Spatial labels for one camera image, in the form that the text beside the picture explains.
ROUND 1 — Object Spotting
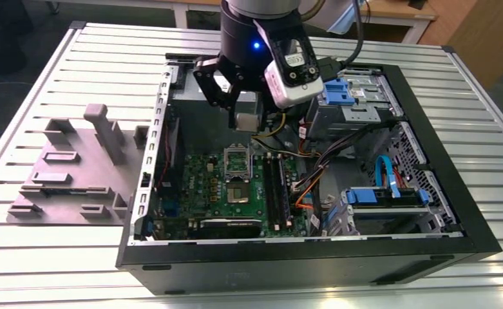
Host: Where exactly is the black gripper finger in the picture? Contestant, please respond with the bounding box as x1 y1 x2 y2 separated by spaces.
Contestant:
192 57 242 129
258 91 280 133

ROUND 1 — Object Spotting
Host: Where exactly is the silver CPU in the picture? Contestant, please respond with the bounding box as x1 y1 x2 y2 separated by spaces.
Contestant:
236 112 262 133

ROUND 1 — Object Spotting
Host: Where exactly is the metal socket cover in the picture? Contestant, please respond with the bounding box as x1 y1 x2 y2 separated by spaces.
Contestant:
224 146 252 180

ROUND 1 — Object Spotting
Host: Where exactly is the CPU socket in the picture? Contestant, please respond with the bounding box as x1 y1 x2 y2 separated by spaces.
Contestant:
226 180 252 204

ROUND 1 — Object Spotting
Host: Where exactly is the grey power supply unit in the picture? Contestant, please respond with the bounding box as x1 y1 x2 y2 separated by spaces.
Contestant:
171 69 259 152

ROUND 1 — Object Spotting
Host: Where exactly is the blue plastic drive latch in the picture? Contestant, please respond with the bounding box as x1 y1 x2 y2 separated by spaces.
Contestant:
323 79 358 106

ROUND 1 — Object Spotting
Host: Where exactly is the metal optical drive cage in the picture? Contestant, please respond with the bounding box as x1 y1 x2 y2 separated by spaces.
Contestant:
308 66 403 139

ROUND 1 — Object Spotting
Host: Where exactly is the green motherboard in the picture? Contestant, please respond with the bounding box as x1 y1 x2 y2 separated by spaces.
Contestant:
159 153 311 241

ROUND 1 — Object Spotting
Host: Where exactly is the hard disk in blue carrier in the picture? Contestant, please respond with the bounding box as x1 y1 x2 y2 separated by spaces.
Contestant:
340 186 431 210

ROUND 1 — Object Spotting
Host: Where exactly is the black graphics card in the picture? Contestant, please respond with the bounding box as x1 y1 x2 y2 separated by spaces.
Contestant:
188 217 263 239

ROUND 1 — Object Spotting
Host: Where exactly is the grey parts rack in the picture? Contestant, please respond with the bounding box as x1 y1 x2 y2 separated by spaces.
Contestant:
6 103 148 226

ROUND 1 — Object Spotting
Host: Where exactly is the metal disk bay cage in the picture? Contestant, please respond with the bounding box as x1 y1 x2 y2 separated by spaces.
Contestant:
319 188 456 238

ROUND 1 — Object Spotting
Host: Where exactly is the black PC case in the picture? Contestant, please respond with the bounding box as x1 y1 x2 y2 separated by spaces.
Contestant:
115 53 503 295

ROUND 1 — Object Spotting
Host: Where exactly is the wooden cabinet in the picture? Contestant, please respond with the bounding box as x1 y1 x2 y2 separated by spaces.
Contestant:
420 0 503 89

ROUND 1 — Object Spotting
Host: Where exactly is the yellow wire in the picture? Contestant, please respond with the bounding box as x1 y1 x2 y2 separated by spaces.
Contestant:
251 111 287 140

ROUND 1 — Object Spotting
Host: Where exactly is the black cable tan sleeve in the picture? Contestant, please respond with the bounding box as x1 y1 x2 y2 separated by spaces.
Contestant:
298 0 328 22

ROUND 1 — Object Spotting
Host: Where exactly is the black cable bundle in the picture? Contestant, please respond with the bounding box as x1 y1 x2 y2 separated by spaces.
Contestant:
294 122 392 194

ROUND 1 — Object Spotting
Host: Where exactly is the orange data wire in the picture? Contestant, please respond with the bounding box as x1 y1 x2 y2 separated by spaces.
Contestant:
296 189 320 210

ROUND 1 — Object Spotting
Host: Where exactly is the blue data wire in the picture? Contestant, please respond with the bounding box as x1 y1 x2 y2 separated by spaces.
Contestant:
374 155 402 199

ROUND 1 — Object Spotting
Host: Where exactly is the wooden desk white frame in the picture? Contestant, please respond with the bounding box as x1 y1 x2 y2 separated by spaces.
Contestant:
360 0 440 44

